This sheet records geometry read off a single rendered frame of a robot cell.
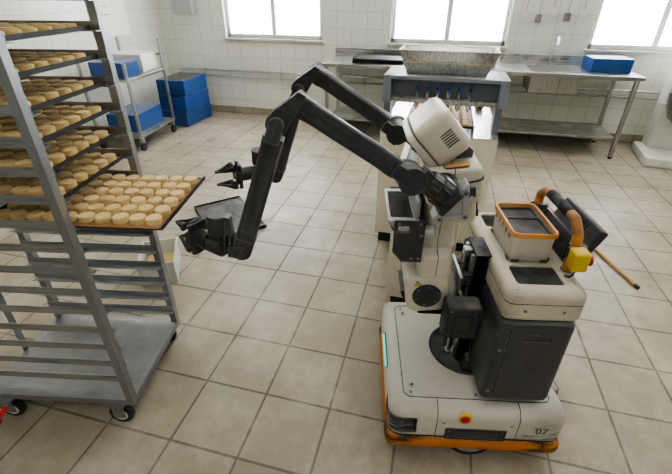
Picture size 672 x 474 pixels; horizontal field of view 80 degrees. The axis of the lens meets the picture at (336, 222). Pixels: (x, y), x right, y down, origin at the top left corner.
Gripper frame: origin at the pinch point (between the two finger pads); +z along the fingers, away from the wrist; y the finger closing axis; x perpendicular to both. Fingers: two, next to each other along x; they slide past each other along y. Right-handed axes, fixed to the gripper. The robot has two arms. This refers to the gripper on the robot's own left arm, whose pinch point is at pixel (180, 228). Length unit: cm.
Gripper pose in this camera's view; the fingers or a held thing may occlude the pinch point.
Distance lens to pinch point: 135.3
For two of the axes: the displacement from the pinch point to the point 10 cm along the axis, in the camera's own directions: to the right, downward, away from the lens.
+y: 0.0, -8.7, -5.0
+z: -8.4, -2.7, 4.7
